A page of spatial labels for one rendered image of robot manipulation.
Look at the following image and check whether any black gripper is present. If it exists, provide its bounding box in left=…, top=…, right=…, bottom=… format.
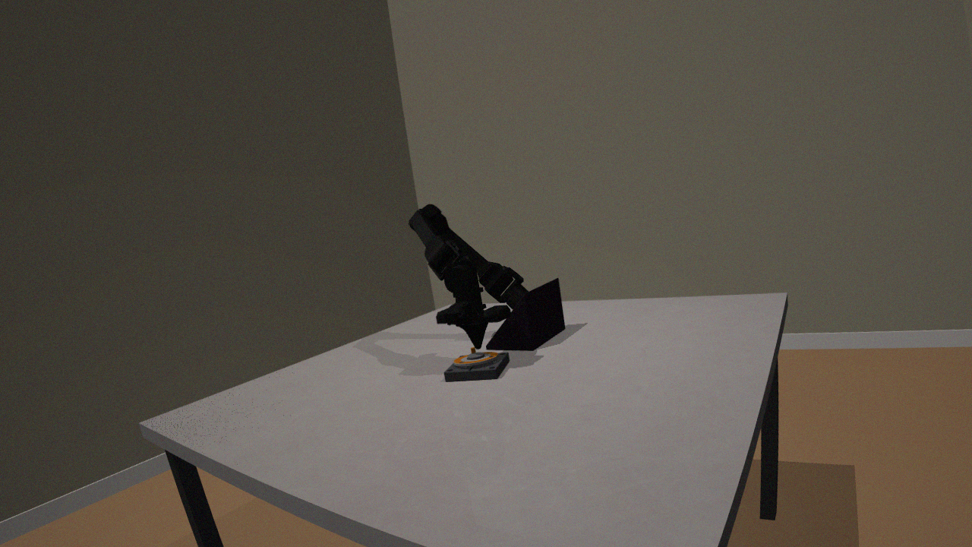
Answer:
left=436, top=284, right=511, bottom=349

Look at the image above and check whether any orange round plate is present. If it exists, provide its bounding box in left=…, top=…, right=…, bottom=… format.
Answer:
left=453, top=347, right=499, bottom=367

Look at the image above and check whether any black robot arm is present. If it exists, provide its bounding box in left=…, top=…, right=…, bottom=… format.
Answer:
left=409, top=204, right=528, bottom=326

